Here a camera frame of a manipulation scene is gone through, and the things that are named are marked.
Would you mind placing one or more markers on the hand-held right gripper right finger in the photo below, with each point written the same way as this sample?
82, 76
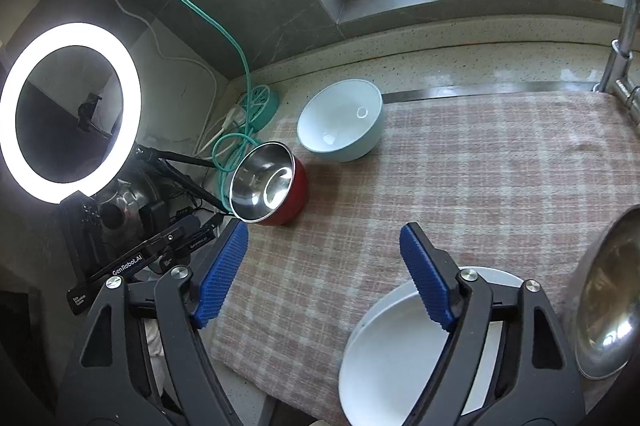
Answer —
430, 278

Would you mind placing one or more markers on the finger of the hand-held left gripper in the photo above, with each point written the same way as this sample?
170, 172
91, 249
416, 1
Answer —
207, 233

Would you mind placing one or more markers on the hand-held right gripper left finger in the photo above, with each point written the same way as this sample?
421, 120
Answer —
220, 278

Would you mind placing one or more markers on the white plate with leaf print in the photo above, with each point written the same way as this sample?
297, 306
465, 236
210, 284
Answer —
495, 275

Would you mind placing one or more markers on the red bowl with steel lining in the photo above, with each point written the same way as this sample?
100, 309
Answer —
260, 183

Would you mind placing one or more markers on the light blue ceramic bowl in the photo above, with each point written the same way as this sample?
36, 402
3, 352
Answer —
340, 126

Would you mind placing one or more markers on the large stainless steel bowl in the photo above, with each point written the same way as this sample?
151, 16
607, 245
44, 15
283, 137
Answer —
610, 306

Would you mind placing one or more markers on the shiny metal pot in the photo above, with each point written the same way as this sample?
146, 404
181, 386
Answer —
127, 198

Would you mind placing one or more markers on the black tripod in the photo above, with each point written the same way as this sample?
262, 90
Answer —
185, 161

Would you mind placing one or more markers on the pink checked cloth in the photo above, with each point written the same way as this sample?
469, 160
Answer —
475, 186

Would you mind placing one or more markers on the teal round plastic reel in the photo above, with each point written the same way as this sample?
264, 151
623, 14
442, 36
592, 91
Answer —
265, 106

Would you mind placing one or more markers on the chrome kitchen faucet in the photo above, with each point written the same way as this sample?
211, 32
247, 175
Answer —
617, 56

